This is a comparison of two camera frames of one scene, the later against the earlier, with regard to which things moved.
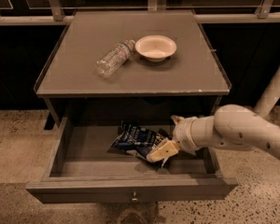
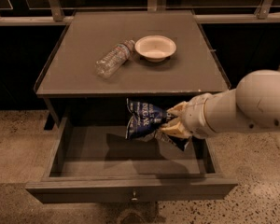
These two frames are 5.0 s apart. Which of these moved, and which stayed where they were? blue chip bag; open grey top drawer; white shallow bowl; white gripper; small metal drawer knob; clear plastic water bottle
Moved: white gripper; blue chip bag
Stayed: open grey top drawer; small metal drawer knob; white shallow bowl; clear plastic water bottle
